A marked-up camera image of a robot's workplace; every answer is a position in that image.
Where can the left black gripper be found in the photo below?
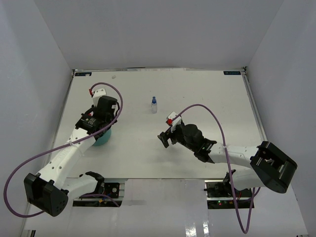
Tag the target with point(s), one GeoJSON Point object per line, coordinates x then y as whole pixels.
{"type": "Point", "coordinates": [93, 108]}

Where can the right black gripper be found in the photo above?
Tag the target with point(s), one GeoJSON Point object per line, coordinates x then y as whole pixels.
{"type": "Point", "coordinates": [165, 137]}

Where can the blue cap spray bottle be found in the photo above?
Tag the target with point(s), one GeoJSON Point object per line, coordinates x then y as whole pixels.
{"type": "Point", "coordinates": [154, 105]}

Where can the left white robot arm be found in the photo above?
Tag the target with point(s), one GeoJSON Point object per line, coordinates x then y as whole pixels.
{"type": "Point", "coordinates": [51, 189]}

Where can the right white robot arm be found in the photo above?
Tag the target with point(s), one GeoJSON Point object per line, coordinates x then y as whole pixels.
{"type": "Point", "coordinates": [265, 165]}

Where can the teal round desk organizer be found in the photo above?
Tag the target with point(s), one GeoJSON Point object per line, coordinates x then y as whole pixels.
{"type": "Point", "coordinates": [104, 139]}

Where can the left blue corner label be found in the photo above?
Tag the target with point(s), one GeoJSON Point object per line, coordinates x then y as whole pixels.
{"type": "Point", "coordinates": [83, 74]}

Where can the blue corner label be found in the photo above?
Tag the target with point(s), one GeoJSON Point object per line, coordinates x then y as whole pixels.
{"type": "Point", "coordinates": [83, 74]}
{"type": "Point", "coordinates": [232, 73]}

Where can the right blue corner label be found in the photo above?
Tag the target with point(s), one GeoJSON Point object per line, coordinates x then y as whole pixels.
{"type": "Point", "coordinates": [232, 73]}

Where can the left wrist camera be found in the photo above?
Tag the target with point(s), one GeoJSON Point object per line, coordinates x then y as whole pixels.
{"type": "Point", "coordinates": [96, 94]}

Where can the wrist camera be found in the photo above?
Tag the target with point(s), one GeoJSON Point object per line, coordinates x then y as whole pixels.
{"type": "Point", "coordinates": [96, 94]}
{"type": "Point", "coordinates": [173, 119]}

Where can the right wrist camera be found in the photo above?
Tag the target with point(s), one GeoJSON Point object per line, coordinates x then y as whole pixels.
{"type": "Point", "coordinates": [173, 119]}

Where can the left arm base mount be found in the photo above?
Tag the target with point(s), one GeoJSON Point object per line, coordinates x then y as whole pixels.
{"type": "Point", "coordinates": [112, 197]}

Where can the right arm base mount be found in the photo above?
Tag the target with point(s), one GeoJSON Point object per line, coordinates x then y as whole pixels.
{"type": "Point", "coordinates": [219, 196]}

